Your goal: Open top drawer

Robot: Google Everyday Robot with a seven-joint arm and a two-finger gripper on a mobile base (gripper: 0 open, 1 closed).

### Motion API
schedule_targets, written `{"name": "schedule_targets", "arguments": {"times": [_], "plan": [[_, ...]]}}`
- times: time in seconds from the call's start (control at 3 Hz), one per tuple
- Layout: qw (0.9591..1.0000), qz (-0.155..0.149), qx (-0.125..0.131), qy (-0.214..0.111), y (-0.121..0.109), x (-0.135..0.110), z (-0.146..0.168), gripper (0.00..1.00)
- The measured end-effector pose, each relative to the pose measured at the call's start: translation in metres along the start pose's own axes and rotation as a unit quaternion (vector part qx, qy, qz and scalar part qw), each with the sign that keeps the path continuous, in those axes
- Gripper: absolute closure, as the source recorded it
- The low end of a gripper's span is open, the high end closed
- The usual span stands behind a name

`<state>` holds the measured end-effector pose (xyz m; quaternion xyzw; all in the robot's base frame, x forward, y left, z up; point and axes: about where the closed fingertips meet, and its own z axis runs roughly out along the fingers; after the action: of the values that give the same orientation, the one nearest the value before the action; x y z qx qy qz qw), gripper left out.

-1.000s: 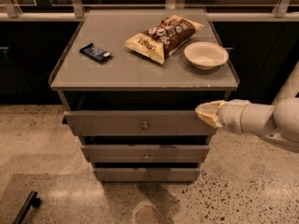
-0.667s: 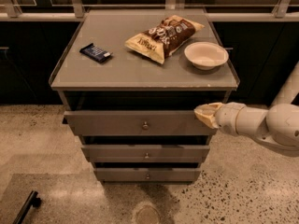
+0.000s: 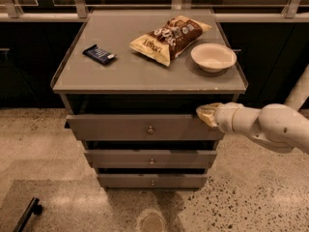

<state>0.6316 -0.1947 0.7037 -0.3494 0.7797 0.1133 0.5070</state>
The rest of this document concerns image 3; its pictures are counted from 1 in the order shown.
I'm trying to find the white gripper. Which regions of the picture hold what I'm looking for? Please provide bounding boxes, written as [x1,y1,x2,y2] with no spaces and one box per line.
[196,102,243,133]

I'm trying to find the grey top drawer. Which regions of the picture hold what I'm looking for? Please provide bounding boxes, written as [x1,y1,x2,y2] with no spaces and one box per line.
[67,114,224,141]

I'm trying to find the grey drawer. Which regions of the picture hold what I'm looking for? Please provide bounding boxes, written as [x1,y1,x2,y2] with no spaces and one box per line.
[98,174,207,189]
[84,150,216,169]
[67,114,224,141]

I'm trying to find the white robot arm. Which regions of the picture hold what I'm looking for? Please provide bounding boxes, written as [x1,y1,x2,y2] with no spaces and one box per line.
[196,66,309,154]

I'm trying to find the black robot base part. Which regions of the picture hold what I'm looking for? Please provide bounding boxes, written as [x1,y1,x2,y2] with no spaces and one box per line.
[13,197,42,232]

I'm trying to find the grey drawer cabinet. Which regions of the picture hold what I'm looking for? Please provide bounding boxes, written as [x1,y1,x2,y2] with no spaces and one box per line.
[51,10,247,177]

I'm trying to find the grey middle drawer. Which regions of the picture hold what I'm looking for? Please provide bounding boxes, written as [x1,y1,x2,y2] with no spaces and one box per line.
[84,150,216,169]

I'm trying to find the grey bottom drawer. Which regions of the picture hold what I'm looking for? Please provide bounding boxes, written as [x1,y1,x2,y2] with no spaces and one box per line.
[98,174,207,189]

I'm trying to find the white paper bowl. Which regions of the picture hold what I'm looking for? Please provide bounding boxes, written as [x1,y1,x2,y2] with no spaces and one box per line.
[191,43,237,73]

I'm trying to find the brown yellow chip bag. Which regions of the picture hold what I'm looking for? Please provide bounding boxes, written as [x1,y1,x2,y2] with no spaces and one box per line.
[129,15,211,67]

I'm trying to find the dark blue snack bar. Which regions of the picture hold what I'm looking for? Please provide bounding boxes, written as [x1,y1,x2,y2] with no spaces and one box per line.
[83,44,115,65]

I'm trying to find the metal railing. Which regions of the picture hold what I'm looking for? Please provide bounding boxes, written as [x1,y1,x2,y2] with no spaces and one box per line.
[1,0,309,23]

